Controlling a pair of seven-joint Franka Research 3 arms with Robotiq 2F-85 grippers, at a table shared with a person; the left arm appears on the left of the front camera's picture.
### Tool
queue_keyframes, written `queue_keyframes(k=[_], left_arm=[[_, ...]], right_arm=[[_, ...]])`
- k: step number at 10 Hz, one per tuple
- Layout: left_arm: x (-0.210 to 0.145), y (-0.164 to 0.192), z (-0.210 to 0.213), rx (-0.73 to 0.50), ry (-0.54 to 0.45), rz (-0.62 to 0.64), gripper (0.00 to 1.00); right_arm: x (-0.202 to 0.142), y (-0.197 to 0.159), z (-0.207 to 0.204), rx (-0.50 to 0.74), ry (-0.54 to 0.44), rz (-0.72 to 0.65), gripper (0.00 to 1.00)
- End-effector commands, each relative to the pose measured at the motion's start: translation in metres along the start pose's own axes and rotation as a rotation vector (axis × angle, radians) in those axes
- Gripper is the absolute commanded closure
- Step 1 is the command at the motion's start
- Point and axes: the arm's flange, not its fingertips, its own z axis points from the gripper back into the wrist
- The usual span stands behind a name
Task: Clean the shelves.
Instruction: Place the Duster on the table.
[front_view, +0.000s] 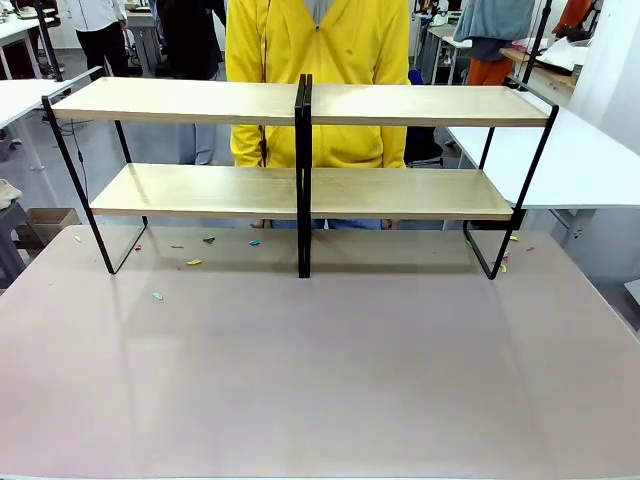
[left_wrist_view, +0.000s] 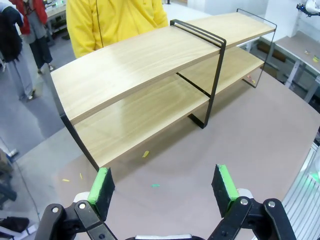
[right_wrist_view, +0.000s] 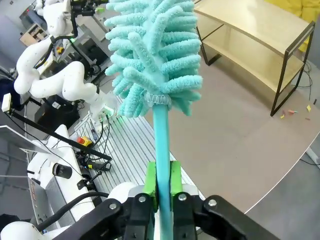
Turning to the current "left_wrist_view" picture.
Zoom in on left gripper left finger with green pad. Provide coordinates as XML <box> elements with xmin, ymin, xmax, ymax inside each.
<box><xmin>36</xmin><ymin>166</ymin><xmax>119</xmax><ymax>240</ymax></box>

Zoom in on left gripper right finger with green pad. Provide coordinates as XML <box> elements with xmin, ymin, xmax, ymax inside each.
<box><xmin>207</xmin><ymin>163</ymin><xmax>297</xmax><ymax>240</ymax></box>

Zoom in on person's right forearm yellow sleeve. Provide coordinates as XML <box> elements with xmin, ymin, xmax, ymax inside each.
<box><xmin>66</xmin><ymin>14</ymin><xmax>101</xmax><ymax>59</ymax></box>

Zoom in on person's left forearm yellow sleeve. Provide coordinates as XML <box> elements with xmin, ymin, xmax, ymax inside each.
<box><xmin>149</xmin><ymin>0</ymin><xmax>169</xmax><ymax>29</ymax></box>

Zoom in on black bag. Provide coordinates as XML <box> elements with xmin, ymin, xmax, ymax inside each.
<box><xmin>0</xmin><ymin>216</ymin><xmax>31</xmax><ymax>234</ymax></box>

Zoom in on brown box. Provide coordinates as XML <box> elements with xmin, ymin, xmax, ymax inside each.
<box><xmin>257</xmin><ymin>44</ymin><xmax>286</xmax><ymax>64</ymax></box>

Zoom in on white work table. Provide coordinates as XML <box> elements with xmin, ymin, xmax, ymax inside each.
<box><xmin>259</xmin><ymin>34</ymin><xmax>320</xmax><ymax>104</ymax></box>

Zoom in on person dark top grey trousers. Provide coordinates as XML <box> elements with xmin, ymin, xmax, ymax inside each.
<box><xmin>0</xmin><ymin>5</ymin><xmax>35</xmax><ymax>101</ymax></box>

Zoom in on person in yellow hoodie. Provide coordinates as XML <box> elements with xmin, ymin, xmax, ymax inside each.
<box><xmin>65</xmin><ymin>0</ymin><xmax>169</xmax><ymax>59</ymax></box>

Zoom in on person in red jacket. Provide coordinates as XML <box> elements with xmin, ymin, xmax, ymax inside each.
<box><xmin>9</xmin><ymin>0</ymin><xmax>54</xmax><ymax>75</ymax></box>

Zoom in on thin grey floor cable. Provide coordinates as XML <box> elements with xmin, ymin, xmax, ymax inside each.
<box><xmin>13</xmin><ymin>159</ymin><xmax>41</xmax><ymax>219</ymax></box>

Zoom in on wooden shelf unit black frame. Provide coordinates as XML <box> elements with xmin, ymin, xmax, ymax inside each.
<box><xmin>48</xmin><ymin>19</ymin><xmax>227</xmax><ymax>172</ymax></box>
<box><xmin>169</xmin><ymin>8</ymin><xmax>277</xmax><ymax>97</ymax></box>

